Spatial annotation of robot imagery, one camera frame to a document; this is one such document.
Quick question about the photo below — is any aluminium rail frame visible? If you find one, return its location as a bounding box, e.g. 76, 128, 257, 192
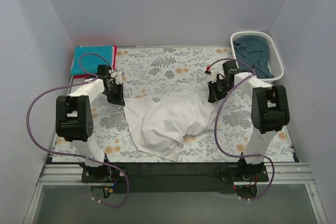
24, 163, 327, 223

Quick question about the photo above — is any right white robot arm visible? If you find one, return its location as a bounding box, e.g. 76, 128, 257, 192
205, 58, 290, 184

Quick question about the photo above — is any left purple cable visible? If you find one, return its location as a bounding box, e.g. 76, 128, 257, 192
25, 53, 131, 209

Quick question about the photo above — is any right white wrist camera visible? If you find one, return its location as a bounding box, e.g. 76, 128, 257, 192
205, 66, 225, 83

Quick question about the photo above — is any white t shirt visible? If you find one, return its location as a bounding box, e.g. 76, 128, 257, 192
124, 86, 218, 162

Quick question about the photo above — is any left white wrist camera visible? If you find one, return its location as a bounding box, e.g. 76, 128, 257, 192
110, 69, 124, 84

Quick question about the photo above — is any white plastic laundry basket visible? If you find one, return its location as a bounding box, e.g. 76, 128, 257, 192
230, 31, 284, 83

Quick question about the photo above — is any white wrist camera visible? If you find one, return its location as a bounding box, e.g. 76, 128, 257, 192
205, 66, 225, 83
110, 69, 124, 84

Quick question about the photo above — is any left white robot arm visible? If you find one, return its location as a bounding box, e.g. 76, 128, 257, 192
56, 65, 125, 182

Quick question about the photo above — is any dark teal t shirt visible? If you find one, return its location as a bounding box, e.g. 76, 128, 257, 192
233, 35, 273, 79

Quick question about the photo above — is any folded red t shirt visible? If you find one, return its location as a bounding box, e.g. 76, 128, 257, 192
73, 45, 118, 79

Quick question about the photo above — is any folded teal t shirt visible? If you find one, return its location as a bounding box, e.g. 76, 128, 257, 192
70, 45, 116, 76

